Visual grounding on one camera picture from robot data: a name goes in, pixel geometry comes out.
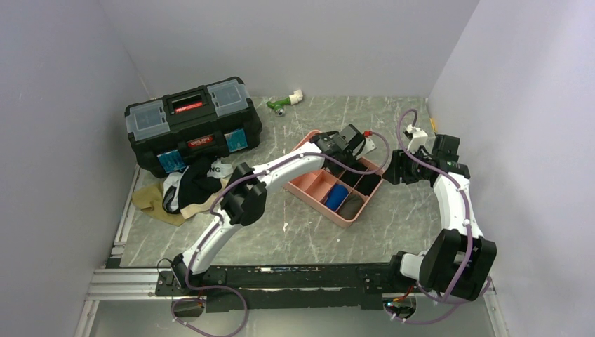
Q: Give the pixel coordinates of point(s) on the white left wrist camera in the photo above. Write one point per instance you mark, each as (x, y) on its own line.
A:
(369, 144)

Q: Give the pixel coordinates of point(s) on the black rolled underwear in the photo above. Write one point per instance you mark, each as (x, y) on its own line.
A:
(368, 183)
(350, 178)

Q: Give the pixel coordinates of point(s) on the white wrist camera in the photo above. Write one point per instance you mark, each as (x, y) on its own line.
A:
(417, 138)
(369, 144)

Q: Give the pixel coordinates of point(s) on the pink divided organizer tray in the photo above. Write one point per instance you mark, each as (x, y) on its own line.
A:
(313, 187)

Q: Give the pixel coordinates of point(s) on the black toolbox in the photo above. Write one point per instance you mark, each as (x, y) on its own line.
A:
(169, 133)

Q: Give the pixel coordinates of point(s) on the grey rolled underwear in tray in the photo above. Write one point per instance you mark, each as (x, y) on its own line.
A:
(350, 207)

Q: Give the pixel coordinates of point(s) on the black rolled underwear left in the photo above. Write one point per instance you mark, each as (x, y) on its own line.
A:
(350, 178)

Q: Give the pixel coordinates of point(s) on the aluminium frame rail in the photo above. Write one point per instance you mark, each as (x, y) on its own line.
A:
(112, 285)

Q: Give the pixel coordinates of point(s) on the green white pipe fitting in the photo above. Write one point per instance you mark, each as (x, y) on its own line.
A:
(279, 106)

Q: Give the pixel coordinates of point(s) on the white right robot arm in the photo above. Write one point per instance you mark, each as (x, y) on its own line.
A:
(459, 261)

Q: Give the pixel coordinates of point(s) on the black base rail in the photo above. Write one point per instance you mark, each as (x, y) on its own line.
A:
(234, 287)

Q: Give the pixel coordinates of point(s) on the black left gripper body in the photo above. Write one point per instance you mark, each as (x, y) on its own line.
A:
(356, 155)

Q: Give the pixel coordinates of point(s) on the black rolled underwear right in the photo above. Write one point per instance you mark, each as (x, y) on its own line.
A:
(368, 183)

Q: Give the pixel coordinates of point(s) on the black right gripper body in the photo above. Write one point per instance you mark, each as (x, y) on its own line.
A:
(415, 170)

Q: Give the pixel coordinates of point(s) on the blue rolled underwear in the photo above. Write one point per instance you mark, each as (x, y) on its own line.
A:
(335, 197)

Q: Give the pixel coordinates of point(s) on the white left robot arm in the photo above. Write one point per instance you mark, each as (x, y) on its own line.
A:
(243, 201)

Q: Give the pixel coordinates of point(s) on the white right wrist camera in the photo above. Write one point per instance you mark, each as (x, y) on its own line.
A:
(417, 138)

